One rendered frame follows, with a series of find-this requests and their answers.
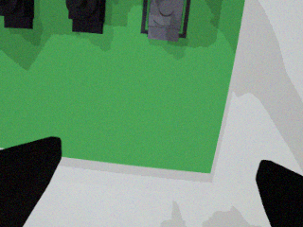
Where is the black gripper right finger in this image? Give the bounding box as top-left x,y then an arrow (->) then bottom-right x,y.
255,160 -> 303,227

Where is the green flat panel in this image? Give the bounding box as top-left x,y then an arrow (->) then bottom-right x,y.
0,0 -> 245,173

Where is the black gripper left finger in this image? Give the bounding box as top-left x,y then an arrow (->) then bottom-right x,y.
0,137 -> 62,227

